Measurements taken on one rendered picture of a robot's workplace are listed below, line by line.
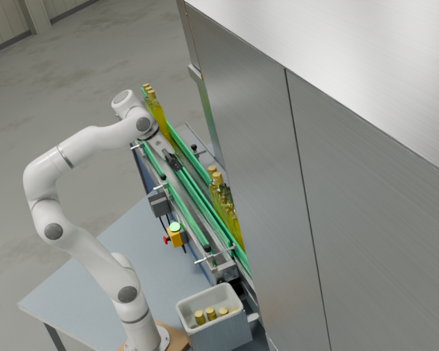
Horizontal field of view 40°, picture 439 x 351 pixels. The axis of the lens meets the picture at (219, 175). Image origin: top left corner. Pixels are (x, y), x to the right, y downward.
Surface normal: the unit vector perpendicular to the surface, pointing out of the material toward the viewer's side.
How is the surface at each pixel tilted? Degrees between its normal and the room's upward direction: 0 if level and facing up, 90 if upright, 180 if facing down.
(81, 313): 0
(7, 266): 0
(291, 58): 0
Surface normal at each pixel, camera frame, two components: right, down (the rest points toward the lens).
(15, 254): -0.21, -0.83
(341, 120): -0.91, 0.36
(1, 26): 0.78, 0.18
